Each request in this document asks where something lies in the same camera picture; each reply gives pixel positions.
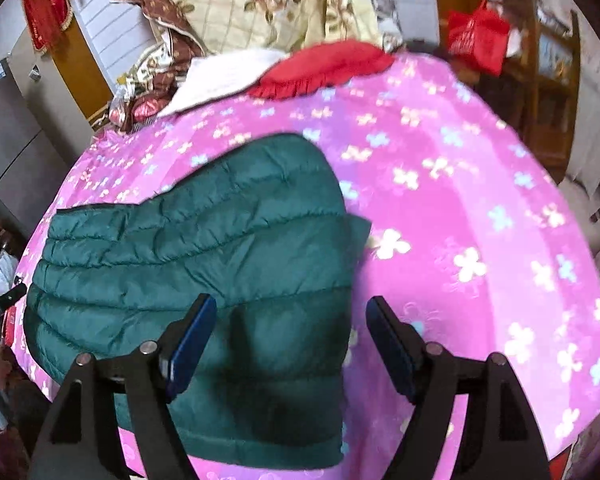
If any wooden shelf rack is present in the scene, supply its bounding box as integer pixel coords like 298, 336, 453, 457
478, 0, 581, 182

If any red ruffled cushion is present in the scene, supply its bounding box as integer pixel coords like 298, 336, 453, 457
248, 39, 394, 101

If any red shopping bag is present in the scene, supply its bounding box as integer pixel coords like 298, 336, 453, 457
446, 0, 510, 77

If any pink floral bed sheet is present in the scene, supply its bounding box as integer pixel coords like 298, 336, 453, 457
9, 52, 600, 480

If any brown floral blanket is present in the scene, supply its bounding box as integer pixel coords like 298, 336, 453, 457
108, 0, 209, 133

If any red wall decoration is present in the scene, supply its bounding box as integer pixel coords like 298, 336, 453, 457
21, 0, 73, 53

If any cream rose quilt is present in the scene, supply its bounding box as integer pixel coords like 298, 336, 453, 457
124, 0, 387, 53

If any grey wardrobe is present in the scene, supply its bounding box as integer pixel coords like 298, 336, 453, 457
0, 55, 93, 238

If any dark green puffer jacket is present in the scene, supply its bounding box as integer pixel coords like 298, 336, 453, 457
23, 133, 370, 470

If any white pillow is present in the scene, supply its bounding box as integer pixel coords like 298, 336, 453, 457
158, 47, 289, 117

